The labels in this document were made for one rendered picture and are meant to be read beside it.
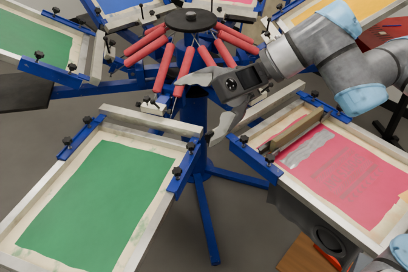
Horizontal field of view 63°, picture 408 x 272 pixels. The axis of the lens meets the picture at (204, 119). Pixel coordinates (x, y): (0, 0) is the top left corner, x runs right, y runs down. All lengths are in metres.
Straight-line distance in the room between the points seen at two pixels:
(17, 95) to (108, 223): 1.14
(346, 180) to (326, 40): 1.12
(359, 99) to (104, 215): 1.14
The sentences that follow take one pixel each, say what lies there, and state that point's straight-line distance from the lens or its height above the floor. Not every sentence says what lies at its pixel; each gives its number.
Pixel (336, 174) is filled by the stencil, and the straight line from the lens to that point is 1.67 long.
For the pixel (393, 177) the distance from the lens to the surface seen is 1.77.
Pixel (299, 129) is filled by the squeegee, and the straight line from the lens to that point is 1.71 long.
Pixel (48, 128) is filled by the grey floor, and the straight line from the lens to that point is 3.53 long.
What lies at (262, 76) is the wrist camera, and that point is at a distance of 0.64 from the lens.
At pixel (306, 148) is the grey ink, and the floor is 0.96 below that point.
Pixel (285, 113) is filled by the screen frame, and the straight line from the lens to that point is 1.87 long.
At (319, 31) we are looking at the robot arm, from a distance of 0.61.
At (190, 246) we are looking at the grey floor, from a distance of 2.45.
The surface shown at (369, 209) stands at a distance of 1.60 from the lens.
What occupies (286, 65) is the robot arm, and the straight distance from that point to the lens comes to 0.62.
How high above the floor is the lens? 2.15
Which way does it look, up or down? 40 degrees down
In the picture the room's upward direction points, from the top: straight up
